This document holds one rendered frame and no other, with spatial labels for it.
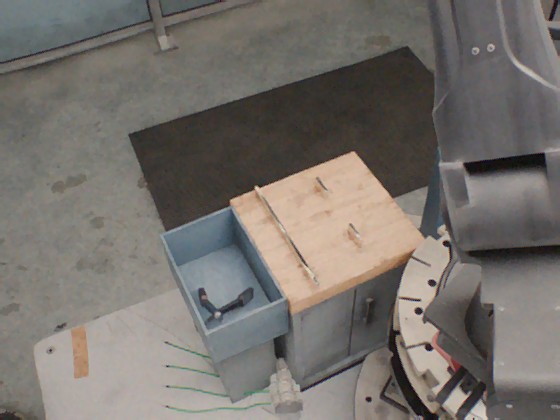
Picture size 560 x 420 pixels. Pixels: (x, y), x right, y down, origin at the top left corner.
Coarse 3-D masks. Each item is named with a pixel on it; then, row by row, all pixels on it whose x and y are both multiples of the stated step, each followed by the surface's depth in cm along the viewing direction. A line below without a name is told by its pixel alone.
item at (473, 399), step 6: (480, 384) 51; (474, 390) 51; (480, 390) 51; (468, 396) 50; (474, 396) 50; (480, 396) 50; (468, 402) 50; (474, 402) 50; (462, 408) 50; (468, 408) 50; (456, 414) 50; (462, 414) 50; (468, 414) 51
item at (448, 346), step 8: (440, 336) 46; (440, 344) 46; (448, 344) 46; (456, 344) 45; (448, 352) 46; (456, 352) 45; (464, 352) 45; (464, 360) 45; (472, 360) 44; (472, 368) 45; (480, 368) 44; (480, 376) 45
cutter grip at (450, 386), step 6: (462, 366) 52; (456, 372) 52; (462, 372) 52; (468, 372) 52; (450, 378) 52; (456, 378) 51; (462, 378) 52; (444, 384) 51; (450, 384) 51; (456, 384) 51; (444, 390) 51; (450, 390) 51; (438, 396) 51; (444, 396) 50; (438, 402) 51; (444, 402) 51
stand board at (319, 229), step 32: (352, 160) 90; (288, 192) 86; (352, 192) 86; (384, 192) 86; (256, 224) 83; (288, 224) 83; (320, 224) 82; (384, 224) 82; (288, 256) 79; (320, 256) 79; (352, 256) 79; (384, 256) 79; (288, 288) 76; (320, 288) 76
